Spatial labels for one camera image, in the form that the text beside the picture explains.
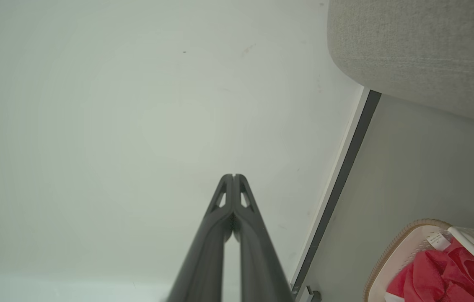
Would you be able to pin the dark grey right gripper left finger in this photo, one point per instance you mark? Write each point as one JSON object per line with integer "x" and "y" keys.
{"x": 203, "y": 260}

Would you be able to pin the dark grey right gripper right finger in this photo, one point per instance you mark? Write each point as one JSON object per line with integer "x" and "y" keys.
{"x": 262, "y": 264}

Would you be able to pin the red and white garment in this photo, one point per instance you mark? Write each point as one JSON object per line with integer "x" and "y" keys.
{"x": 438, "y": 274}

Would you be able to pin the white woven laundry basket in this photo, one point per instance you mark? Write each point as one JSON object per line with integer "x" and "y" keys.
{"x": 408, "y": 247}

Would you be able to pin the grey and white baseboard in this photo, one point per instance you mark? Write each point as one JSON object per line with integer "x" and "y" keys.
{"x": 337, "y": 184}

